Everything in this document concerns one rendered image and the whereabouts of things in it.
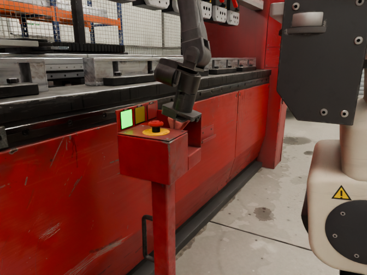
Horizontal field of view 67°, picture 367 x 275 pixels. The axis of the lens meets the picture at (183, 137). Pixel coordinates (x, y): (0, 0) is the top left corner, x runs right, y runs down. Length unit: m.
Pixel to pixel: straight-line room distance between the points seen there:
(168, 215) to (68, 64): 0.76
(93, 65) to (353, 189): 0.84
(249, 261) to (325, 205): 1.08
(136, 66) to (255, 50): 1.51
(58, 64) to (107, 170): 0.52
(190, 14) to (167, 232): 0.62
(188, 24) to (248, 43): 1.79
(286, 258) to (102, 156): 1.07
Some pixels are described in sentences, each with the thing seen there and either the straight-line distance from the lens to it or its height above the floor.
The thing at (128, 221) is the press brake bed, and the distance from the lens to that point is 1.10.
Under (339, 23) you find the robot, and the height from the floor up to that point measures 1.01.
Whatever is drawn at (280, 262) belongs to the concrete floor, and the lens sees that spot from 1.56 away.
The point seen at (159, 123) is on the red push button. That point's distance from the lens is 0.71.
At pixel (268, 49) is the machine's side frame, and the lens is 2.48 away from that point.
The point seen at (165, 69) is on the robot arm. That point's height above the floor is 0.94.
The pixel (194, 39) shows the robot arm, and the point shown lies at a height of 1.01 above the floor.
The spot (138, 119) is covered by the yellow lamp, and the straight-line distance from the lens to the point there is 0.80.
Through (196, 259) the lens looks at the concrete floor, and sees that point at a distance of 1.51.
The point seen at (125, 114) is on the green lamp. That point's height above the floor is 0.82.
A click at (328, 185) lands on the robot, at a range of 0.47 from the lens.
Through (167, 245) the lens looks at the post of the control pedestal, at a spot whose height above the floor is 0.41.
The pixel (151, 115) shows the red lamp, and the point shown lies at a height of 0.80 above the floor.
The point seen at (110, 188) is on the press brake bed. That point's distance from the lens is 0.97.
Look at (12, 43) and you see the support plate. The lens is 0.59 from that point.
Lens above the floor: 0.97
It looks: 16 degrees down
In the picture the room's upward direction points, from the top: straight up
